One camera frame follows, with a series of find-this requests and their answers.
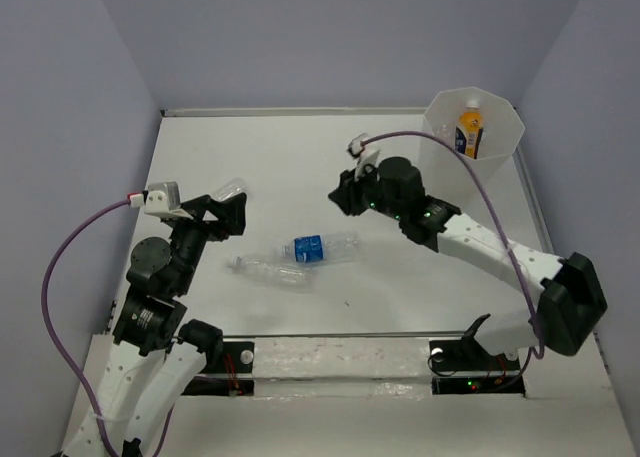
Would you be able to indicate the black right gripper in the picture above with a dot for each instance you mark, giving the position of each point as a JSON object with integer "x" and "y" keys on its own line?
{"x": 348, "y": 192}

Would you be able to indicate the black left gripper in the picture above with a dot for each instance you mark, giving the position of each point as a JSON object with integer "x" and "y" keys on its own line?
{"x": 232, "y": 213}

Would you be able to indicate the blue label water bottle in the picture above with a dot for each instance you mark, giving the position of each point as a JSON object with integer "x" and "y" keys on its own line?
{"x": 320, "y": 249}

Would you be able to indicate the orange juice bottle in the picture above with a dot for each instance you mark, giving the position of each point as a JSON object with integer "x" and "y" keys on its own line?
{"x": 469, "y": 130}

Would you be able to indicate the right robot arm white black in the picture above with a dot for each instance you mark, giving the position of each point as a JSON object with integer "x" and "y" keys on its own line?
{"x": 564, "y": 298}

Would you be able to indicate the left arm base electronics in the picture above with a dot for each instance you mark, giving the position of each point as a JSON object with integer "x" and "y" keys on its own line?
{"x": 229, "y": 376}

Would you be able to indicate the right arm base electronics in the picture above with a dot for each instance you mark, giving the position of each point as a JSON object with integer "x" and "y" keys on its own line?
{"x": 453, "y": 374}

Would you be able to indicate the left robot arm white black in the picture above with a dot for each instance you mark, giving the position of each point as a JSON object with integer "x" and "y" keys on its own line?
{"x": 154, "y": 353}

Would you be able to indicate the white octagonal bin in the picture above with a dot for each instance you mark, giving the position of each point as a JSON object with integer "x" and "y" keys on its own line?
{"x": 448, "y": 174}

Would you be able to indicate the clear capless bottle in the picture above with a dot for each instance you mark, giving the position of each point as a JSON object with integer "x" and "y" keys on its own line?
{"x": 231, "y": 189}

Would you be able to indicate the clear bottle white cap upper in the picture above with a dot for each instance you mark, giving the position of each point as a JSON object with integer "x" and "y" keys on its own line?
{"x": 265, "y": 271}

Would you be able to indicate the white front cover board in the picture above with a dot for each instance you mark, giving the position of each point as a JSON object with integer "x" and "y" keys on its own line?
{"x": 370, "y": 395}

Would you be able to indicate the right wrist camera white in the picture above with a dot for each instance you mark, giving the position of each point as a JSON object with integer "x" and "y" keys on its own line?
{"x": 365, "y": 155}

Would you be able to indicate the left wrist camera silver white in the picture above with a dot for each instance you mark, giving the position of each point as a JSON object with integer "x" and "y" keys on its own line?
{"x": 162, "y": 198}

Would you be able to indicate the aluminium back rail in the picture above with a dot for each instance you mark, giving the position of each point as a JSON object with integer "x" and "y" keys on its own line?
{"x": 291, "y": 111}

